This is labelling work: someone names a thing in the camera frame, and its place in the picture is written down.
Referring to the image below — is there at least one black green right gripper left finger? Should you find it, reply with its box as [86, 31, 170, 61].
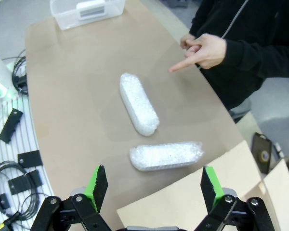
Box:
[32, 164, 109, 231]

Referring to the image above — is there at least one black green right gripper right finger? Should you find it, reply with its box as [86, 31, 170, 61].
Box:
[195, 165, 275, 231]

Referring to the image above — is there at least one bubble-wrapped clock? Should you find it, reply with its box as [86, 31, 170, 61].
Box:
[129, 141, 205, 172]
[119, 73, 159, 137]

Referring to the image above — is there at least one person's left forearm black sleeve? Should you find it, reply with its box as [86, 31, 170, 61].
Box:
[221, 38, 289, 80]

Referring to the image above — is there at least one person's left hand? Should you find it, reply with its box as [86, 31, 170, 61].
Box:
[168, 33, 227, 73]

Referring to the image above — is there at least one person's right hand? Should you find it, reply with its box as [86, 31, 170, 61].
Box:
[180, 33, 198, 52]

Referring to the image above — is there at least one brown cardboard box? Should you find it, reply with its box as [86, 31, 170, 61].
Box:
[116, 140, 289, 231]

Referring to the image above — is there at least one black flat plate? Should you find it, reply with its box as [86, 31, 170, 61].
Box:
[17, 149, 43, 168]
[0, 193, 12, 214]
[8, 177, 31, 195]
[26, 169, 44, 187]

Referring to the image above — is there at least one black plastic case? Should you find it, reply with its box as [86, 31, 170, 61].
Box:
[251, 132, 273, 174]

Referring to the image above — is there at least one black plug yellow label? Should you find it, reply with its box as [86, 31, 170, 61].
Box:
[0, 218, 15, 231]

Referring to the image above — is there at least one clear plastic bin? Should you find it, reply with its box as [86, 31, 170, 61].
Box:
[50, 0, 126, 31]

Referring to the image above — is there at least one person's torso black jacket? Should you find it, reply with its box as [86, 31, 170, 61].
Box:
[189, 0, 289, 110]

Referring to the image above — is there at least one long black bracket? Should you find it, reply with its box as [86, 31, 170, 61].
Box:
[0, 108, 24, 144]

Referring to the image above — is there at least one black cable loop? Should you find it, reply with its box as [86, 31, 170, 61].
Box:
[12, 49, 29, 96]

